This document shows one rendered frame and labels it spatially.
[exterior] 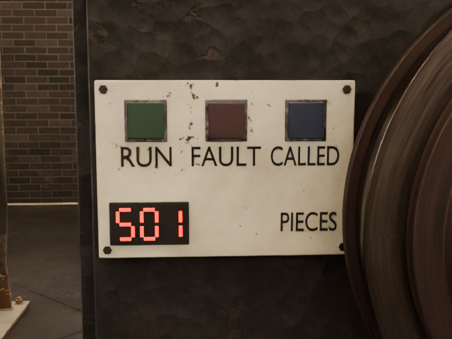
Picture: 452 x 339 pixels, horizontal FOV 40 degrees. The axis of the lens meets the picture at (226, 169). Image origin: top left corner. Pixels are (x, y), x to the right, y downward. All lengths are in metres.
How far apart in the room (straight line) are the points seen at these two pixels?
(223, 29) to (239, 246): 0.22
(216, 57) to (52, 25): 6.15
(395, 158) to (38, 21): 6.38
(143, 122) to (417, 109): 0.26
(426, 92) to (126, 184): 0.30
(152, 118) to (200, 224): 0.12
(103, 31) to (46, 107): 6.12
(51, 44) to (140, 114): 6.15
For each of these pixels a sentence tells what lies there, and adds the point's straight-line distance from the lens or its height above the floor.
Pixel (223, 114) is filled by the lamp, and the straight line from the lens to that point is 0.62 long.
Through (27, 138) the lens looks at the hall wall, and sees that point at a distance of 6.83.
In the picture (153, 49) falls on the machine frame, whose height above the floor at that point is 1.27.
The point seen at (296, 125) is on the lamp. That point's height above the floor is 1.20.
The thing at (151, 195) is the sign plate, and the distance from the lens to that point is 0.63.
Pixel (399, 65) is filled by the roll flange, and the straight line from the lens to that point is 0.58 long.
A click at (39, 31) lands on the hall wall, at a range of 6.79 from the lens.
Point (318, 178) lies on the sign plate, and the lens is 0.64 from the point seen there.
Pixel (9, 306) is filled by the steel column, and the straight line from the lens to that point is 3.67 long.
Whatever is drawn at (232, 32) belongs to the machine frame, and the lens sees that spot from 0.64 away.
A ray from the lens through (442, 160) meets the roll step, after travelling 0.51.
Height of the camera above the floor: 1.23
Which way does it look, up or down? 8 degrees down
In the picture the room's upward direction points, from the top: straight up
